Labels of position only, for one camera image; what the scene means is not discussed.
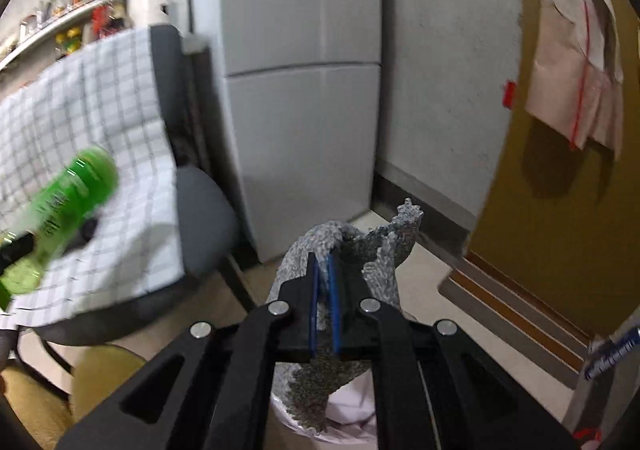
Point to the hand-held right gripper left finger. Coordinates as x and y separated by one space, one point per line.
314 300

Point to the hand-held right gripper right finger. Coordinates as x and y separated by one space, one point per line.
336 300

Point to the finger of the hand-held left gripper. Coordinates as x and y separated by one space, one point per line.
89 232

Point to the green plastic bottle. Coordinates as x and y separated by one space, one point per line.
70 195

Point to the grey speckled plastic bag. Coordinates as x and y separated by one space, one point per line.
385 250

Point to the bin with pink liner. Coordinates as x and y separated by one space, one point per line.
350 412

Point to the grey office chair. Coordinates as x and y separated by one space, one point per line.
200 210

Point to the white black checkered cloth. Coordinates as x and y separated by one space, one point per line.
100 95

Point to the person's right leg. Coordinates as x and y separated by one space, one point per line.
105 375

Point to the person's leg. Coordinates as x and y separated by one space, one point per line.
105 375
30 410

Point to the person's left leg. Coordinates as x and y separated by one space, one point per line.
30 410

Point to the yellow bottle with green lid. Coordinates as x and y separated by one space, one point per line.
69 40

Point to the brown wooden door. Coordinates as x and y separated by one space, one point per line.
540 230

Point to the grey cabinet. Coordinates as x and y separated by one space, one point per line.
300 80

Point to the pink hanging cloth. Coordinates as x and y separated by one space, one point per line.
560 55

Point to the wall shelf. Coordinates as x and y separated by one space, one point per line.
60 23

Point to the red wall hook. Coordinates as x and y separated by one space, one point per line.
509 93

